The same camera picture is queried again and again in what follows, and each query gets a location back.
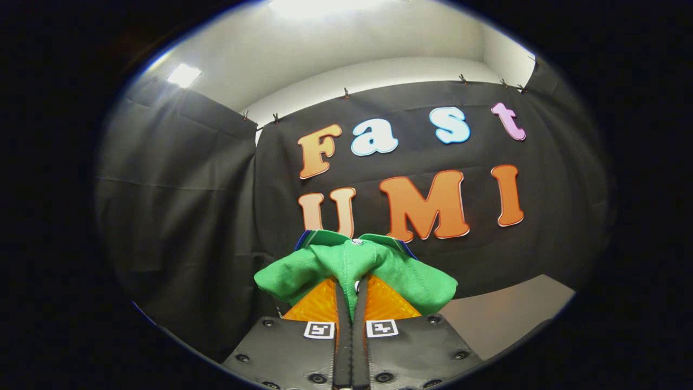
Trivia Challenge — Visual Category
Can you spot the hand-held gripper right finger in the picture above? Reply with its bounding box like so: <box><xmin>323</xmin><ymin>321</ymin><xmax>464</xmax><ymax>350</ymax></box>
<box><xmin>352</xmin><ymin>274</ymin><xmax>482</xmax><ymax>390</ymax></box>

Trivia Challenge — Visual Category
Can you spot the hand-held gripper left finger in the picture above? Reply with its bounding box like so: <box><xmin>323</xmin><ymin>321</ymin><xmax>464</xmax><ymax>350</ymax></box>
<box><xmin>222</xmin><ymin>276</ymin><xmax>353</xmax><ymax>390</ymax></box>

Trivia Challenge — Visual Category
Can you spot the green polo shirt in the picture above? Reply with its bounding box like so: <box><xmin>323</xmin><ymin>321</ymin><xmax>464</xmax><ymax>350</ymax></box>
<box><xmin>253</xmin><ymin>229</ymin><xmax>459</xmax><ymax>321</ymax></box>

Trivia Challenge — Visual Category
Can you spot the grey cabinet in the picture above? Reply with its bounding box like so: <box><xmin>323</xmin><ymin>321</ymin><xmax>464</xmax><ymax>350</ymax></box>
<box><xmin>437</xmin><ymin>274</ymin><xmax>576</xmax><ymax>361</ymax></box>

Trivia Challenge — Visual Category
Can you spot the black backdrop cloth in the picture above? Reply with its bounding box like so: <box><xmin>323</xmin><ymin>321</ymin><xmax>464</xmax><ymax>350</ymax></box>
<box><xmin>95</xmin><ymin>54</ymin><xmax>613</xmax><ymax>365</ymax></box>

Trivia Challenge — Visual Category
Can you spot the ceiling light panel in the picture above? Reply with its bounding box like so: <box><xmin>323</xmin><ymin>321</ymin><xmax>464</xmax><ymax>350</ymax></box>
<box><xmin>166</xmin><ymin>63</ymin><xmax>202</xmax><ymax>89</ymax></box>

